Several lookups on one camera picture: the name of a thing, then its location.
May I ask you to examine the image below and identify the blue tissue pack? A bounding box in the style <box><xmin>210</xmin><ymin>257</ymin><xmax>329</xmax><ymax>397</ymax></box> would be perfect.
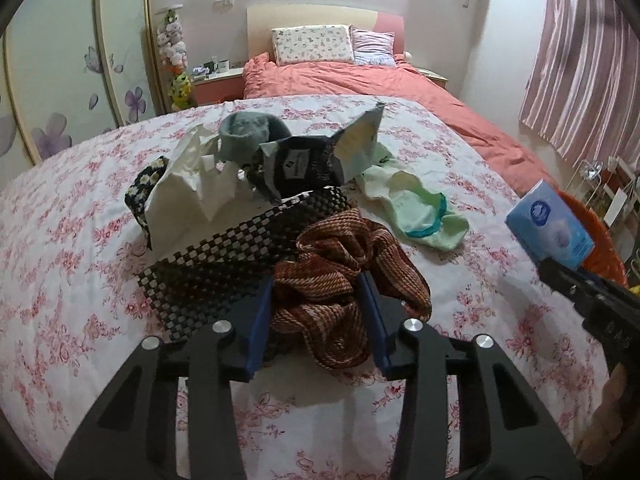
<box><xmin>506</xmin><ymin>180</ymin><xmax>594</xmax><ymax>270</ymax></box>

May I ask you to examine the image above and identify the black white checkered cloth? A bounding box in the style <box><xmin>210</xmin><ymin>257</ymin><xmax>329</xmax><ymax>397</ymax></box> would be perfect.
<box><xmin>137</xmin><ymin>188</ymin><xmax>350</xmax><ymax>341</ymax></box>

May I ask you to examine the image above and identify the black white floral cloth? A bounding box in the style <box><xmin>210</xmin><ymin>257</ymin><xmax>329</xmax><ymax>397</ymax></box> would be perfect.
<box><xmin>125</xmin><ymin>156</ymin><xmax>168</xmax><ymax>249</ymax></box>

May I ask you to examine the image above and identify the white tissue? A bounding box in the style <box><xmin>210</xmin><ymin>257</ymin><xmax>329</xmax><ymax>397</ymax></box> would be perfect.
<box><xmin>144</xmin><ymin>125</ymin><xmax>253</xmax><ymax>254</ymax></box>

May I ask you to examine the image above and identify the blue white foil wrapper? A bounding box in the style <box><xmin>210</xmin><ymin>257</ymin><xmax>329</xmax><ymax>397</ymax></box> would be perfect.
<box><xmin>245</xmin><ymin>102</ymin><xmax>385</xmax><ymax>204</ymax></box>

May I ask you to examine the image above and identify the orange plastic basket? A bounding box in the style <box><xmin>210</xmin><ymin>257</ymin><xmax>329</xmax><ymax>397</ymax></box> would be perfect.
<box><xmin>559</xmin><ymin>191</ymin><xmax>628</xmax><ymax>287</ymax></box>

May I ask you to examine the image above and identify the white metal rack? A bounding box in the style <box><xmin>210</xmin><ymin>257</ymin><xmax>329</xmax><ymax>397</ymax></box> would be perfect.
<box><xmin>565</xmin><ymin>157</ymin><xmax>639</xmax><ymax>240</ymax></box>

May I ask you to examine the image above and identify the floral pink white bedsheet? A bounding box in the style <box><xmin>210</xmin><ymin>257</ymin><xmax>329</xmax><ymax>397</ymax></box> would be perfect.
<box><xmin>1</xmin><ymin>96</ymin><xmax>608</xmax><ymax>479</ymax></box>

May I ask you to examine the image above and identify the light green sock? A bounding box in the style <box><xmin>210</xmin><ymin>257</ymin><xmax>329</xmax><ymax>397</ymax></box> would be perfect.
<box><xmin>356</xmin><ymin>143</ymin><xmax>470</xmax><ymax>252</ymax></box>

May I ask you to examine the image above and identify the pink striped curtain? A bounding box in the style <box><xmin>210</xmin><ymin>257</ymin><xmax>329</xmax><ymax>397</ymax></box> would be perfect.
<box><xmin>520</xmin><ymin>0</ymin><xmax>639</xmax><ymax>168</ymax></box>

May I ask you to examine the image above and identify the right bedside table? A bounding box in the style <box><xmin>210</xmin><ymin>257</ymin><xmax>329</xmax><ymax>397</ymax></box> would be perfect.
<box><xmin>416</xmin><ymin>67</ymin><xmax>448</xmax><ymax>88</ymax></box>

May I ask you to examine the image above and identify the striped pink pillow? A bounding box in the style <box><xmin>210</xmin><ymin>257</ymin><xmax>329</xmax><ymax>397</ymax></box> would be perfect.
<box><xmin>349</xmin><ymin>26</ymin><xmax>396</xmax><ymax>66</ymax></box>

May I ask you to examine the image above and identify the grey sock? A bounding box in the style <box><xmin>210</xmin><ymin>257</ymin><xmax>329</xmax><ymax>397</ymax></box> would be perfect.
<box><xmin>218</xmin><ymin>110</ymin><xmax>292</xmax><ymax>166</ymax></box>

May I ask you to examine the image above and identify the floral white pillow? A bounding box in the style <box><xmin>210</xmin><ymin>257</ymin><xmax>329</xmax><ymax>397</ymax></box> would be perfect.
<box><xmin>271</xmin><ymin>24</ymin><xmax>354</xmax><ymax>65</ymax></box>

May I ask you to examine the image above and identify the coral red duvet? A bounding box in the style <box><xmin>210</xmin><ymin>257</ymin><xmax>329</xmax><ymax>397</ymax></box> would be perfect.
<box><xmin>243</xmin><ymin>53</ymin><xmax>558</xmax><ymax>195</ymax></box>

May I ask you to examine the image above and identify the pink bedside table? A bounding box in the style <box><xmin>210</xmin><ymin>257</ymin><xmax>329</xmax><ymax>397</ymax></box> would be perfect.
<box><xmin>192</xmin><ymin>67</ymin><xmax>245</xmax><ymax>106</ymax></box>

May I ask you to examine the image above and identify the floral sliding wardrobe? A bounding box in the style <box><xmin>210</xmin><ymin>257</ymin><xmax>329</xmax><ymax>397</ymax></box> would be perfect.
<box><xmin>1</xmin><ymin>0</ymin><xmax>164</xmax><ymax>184</ymax></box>

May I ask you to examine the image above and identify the plush toy hanging stack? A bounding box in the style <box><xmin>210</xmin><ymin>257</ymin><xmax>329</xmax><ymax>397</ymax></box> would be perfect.
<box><xmin>156</xmin><ymin>6</ymin><xmax>194</xmax><ymax>112</ymax></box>

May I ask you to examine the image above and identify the beige pink headboard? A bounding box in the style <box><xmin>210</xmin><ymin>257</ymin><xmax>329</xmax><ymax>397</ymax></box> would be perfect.
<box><xmin>246</xmin><ymin>3</ymin><xmax>406</xmax><ymax>58</ymax></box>

